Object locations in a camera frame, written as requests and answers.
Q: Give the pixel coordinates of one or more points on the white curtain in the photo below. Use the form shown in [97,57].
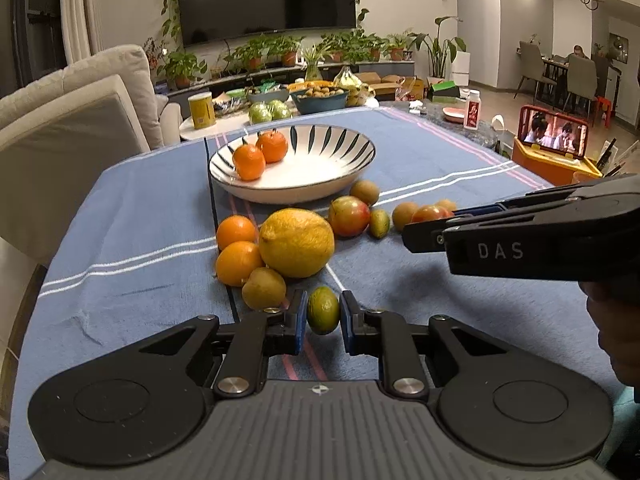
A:
[80,5]

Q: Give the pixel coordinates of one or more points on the blue striped tablecloth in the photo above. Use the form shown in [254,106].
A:
[150,220]

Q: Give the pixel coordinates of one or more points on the open cardboard box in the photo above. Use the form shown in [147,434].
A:
[395,85]

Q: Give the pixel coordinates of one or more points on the pink bowl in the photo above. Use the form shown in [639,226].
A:
[454,115]

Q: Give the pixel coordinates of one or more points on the white bowl with dark stripes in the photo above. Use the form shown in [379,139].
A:
[320,160]

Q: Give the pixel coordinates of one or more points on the person's right hand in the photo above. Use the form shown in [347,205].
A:
[617,325]

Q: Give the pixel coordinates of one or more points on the potted green plant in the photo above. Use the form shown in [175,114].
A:
[336,47]
[288,52]
[370,45]
[397,47]
[252,55]
[182,67]

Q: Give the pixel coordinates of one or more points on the tray of snack packets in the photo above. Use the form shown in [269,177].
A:
[260,92]

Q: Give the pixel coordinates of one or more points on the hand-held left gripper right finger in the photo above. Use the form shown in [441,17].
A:
[346,322]

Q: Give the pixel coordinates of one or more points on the white armchair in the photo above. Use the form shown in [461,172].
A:
[65,130]

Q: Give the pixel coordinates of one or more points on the green jujube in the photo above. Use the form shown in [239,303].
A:
[323,310]
[379,223]

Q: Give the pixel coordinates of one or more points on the red stool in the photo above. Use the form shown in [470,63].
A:
[604,110]

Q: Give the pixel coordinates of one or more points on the white bottle with red label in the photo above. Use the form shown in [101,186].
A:
[472,110]

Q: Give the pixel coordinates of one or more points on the grey dining chair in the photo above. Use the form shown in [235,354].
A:
[581,77]
[530,62]

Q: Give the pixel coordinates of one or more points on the orange box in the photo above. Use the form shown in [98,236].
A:
[555,167]

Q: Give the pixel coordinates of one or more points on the pile of small brown longans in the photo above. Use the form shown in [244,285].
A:
[320,92]

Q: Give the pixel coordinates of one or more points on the grey television cabinet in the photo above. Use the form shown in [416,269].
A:
[235,80]

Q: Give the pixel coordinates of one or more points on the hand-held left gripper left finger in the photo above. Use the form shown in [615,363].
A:
[300,322]

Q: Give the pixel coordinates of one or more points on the teal bowl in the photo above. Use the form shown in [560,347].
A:
[320,102]

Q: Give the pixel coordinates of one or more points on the dark window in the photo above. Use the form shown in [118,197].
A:
[37,15]

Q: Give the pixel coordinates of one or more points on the brown round fruit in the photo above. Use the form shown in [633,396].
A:
[262,289]
[364,192]
[445,204]
[404,216]

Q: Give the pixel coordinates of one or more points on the tall plant in white planter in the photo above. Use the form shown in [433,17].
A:
[440,50]

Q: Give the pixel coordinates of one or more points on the yellow can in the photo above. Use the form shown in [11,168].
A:
[201,110]

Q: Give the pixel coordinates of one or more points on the green box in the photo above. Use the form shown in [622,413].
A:
[444,91]

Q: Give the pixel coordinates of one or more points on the red flower plant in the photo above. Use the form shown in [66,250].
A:
[152,52]

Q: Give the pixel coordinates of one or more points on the glass vase with green stems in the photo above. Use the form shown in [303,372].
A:
[314,67]

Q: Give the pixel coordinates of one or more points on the red and green apple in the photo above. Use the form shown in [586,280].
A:
[349,216]

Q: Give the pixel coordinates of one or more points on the white round side table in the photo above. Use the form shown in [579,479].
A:
[190,132]

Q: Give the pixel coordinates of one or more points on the bunch of bananas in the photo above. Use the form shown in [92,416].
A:
[350,80]

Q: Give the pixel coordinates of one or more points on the orange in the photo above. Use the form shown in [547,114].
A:
[236,231]
[248,161]
[272,146]
[237,264]

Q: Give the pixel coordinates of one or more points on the large yellow lemon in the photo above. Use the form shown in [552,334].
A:
[295,242]

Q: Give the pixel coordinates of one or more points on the green pomelo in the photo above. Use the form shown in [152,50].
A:
[279,109]
[260,112]

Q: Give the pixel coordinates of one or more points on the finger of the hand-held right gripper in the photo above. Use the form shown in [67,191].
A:
[425,237]
[477,209]

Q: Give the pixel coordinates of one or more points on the smartphone with lit screen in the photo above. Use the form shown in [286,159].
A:
[552,132]

